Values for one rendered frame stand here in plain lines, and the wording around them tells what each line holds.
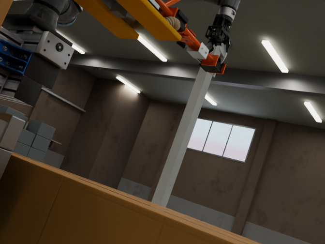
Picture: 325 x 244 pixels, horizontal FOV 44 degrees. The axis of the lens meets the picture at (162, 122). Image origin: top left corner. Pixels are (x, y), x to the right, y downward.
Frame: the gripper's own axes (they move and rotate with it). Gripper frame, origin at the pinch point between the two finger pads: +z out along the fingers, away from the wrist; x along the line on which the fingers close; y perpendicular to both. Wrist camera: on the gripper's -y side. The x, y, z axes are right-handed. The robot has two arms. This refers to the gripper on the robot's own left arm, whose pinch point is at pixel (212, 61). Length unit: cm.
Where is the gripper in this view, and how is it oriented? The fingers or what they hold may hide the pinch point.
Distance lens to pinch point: 182.2
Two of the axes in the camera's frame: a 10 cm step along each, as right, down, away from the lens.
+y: -5.3, -3.5, -7.7
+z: -3.4, 9.2, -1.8
